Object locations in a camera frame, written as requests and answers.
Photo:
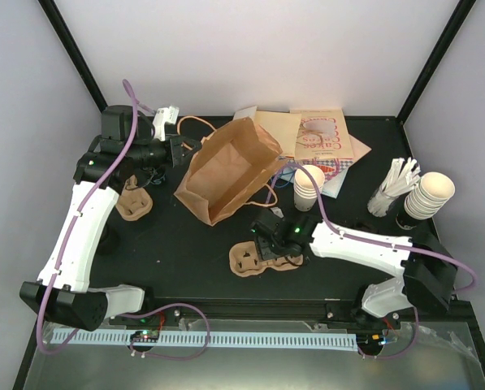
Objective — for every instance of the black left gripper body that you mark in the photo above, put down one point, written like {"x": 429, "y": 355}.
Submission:
{"x": 173, "y": 145}

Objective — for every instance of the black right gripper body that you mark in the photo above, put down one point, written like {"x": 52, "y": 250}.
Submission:
{"x": 269, "y": 252}

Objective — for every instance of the brown paper bag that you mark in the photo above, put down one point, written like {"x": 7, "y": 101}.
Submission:
{"x": 234, "y": 163}

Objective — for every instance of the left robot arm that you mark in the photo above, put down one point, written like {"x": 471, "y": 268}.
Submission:
{"x": 129, "y": 141}

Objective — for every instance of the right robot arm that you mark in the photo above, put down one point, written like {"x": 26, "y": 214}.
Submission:
{"x": 419, "y": 278}

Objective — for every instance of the white paper cup stack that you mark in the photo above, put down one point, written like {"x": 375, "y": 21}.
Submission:
{"x": 305, "y": 194}

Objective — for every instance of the brown cardboard cup carrier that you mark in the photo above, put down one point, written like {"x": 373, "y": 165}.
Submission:
{"x": 134, "y": 202}

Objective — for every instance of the yellow padded envelope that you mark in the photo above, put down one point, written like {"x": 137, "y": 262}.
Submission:
{"x": 284, "y": 127}

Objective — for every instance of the blue checkered paper bag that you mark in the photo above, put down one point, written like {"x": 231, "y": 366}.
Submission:
{"x": 331, "y": 168}

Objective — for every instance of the black lid stack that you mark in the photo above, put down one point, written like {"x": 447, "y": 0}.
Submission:
{"x": 365, "y": 227}

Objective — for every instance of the cakes printed paper bag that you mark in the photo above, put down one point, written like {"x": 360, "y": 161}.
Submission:
{"x": 322, "y": 134}

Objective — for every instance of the tan flat paper bag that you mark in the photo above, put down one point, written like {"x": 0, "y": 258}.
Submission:
{"x": 359, "y": 149}

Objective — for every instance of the jar of white stirrers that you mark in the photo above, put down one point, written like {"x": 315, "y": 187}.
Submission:
{"x": 402, "y": 177}

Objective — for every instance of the white lid stack on sleeve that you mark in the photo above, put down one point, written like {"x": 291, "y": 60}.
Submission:
{"x": 429, "y": 195}

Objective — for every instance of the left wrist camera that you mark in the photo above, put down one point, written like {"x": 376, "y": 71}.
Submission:
{"x": 163, "y": 116}

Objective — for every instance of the light blue cable duct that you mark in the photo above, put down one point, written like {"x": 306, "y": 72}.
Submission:
{"x": 219, "y": 339}

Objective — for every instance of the black frame post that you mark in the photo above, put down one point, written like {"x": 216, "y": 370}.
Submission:
{"x": 446, "y": 38}
{"x": 63, "y": 32}

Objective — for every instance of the right black frame post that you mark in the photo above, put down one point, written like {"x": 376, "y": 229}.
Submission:
{"x": 446, "y": 38}

